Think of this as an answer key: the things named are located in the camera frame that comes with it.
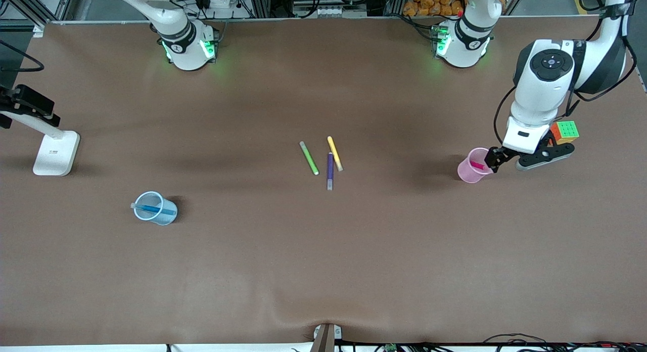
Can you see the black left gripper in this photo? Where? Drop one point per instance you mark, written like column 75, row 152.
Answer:
column 495, row 157

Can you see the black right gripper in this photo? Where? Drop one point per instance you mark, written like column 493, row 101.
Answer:
column 4, row 100

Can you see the pink marker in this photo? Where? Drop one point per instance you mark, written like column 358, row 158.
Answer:
column 477, row 165

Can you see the blue marker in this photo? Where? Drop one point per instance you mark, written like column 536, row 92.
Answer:
column 151, row 209

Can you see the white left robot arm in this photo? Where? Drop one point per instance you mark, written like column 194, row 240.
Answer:
column 543, row 89

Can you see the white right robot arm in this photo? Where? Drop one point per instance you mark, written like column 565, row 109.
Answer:
column 184, row 43

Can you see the multicolour puzzle cube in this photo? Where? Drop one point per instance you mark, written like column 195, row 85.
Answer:
column 568, row 130

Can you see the white desk lamp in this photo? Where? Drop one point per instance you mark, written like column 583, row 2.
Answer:
column 55, row 155

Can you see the pink cup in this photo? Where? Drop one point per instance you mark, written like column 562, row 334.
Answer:
column 469, row 174

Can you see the light blue cup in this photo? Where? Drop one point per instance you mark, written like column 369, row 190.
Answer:
column 164, row 219

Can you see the orange snack bag pile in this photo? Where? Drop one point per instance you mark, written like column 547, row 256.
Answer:
column 432, row 3

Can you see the yellow marker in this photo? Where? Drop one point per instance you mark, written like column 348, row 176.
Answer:
column 334, row 152

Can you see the purple marker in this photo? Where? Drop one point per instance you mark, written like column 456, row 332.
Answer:
column 330, row 171

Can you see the green marker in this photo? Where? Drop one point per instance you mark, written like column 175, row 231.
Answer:
column 309, row 158

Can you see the white power strip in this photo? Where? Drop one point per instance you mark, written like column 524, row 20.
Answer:
column 222, row 1

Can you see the white connector block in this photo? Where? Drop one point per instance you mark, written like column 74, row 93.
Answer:
column 329, row 11

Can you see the aluminium frame post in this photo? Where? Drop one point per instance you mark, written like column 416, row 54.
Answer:
column 396, row 0
column 259, row 2

